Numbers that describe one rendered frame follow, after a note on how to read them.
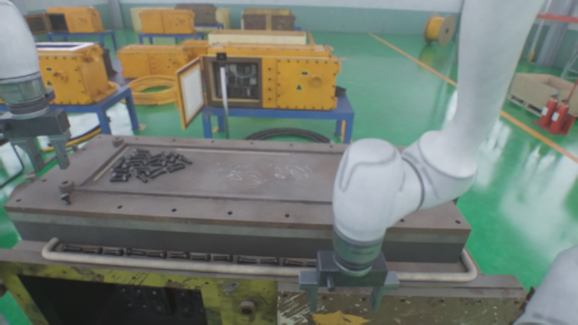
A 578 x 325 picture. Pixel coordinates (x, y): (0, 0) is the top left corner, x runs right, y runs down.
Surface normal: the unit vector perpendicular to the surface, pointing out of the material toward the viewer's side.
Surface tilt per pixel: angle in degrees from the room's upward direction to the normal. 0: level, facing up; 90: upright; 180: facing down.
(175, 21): 90
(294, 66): 90
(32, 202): 0
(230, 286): 90
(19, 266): 90
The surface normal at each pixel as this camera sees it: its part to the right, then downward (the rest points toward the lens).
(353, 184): -0.65, 0.18
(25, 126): 0.22, 0.47
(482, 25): -0.71, 0.68
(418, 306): -0.04, 0.47
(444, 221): 0.03, -0.88
